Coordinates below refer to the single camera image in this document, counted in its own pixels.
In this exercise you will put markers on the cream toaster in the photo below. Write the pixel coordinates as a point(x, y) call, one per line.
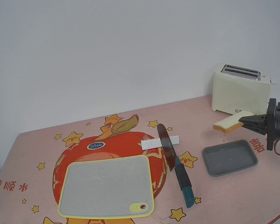
point(240, 92)

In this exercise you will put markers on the cutting board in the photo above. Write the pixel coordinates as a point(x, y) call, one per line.
point(105, 188)

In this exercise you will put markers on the slice of bread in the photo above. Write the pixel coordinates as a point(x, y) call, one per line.
point(230, 122)

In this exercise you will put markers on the white knife rest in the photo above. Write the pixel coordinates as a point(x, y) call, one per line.
point(151, 143)

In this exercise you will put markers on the dark grey tray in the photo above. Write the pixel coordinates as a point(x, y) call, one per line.
point(229, 158)

